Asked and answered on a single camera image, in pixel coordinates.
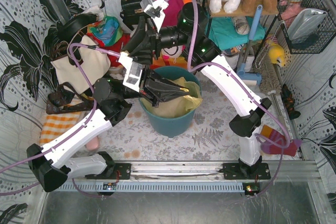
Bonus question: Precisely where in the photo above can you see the yellow trash bag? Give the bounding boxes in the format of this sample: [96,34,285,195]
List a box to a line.
[140,77,203,118]

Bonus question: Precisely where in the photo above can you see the teal trash bin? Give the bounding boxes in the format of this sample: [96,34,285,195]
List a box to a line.
[139,66,202,138]

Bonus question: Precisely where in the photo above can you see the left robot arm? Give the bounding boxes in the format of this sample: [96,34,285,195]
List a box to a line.
[26,70,191,192]

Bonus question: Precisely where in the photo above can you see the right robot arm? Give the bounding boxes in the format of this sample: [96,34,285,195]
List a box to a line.
[123,0,271,179]

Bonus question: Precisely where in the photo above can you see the rainbow striped bag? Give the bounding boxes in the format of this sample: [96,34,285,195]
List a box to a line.
[150,53,187,69]

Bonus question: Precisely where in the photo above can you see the colourful printed bag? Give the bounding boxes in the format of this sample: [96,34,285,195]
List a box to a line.
[87,16,123,47]

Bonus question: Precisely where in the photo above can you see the magenta cloth bag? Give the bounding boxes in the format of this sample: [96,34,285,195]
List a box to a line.
[162,0,184,27]

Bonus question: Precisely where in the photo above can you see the cream canvas tote bag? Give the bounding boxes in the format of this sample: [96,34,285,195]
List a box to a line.
[50,35,111,94]

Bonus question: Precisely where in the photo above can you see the red cloth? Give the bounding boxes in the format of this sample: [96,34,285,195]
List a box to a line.
[97,34,131,67]

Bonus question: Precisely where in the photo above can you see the white pink plush toy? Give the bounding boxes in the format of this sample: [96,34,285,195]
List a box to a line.
[161,46,183,60]

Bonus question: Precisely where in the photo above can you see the black leather handbag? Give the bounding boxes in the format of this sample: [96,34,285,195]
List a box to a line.
[120,0,149,30]

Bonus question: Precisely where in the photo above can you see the teal folded towel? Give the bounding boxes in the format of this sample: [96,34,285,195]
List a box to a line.
[207,14,266,51]

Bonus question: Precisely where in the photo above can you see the pink plush limb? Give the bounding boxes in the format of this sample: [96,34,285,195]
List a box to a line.
[86,136,100,151]

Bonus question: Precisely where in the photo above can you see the white sneakers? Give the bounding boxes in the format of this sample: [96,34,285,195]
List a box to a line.
[223,48,256,71]

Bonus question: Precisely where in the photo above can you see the blue floor mop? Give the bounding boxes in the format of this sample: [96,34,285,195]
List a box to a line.
[236,5,263,86]

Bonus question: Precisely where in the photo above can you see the grey patterned shoe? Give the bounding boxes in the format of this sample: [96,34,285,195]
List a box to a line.
[232,16,250,35]

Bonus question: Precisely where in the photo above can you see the orange checkered cloth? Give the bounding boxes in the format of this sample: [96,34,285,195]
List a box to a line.
[39,112,82,145]

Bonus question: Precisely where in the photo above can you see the grey chenille mop head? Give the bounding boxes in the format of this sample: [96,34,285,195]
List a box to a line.
[257,56,281,94]

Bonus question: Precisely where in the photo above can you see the yellow plush duck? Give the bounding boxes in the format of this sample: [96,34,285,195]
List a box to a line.
[266,37,285,67]

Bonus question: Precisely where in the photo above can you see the purple orange sock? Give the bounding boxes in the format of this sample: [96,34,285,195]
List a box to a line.
[261,125,302,157]

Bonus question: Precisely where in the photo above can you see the silver foil pouch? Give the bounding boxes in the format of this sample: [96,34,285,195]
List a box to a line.
[287,8,328,40]

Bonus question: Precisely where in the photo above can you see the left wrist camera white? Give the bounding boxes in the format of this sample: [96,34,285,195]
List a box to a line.
[119,52,143,92]

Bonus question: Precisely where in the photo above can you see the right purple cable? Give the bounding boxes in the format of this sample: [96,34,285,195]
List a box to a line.
[162,0,292,196]

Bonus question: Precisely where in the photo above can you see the purple cable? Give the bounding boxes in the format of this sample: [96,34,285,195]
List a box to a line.
[0,42,124,199]
[162,0,292,196]

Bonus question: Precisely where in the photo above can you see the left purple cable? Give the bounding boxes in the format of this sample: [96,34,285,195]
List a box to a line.
[0,42,124,199]

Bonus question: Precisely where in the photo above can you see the black wire basket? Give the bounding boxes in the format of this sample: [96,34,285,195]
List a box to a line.
[277,0,335,54]

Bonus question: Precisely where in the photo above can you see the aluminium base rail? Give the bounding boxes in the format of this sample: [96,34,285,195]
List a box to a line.
[39,159,321,183]

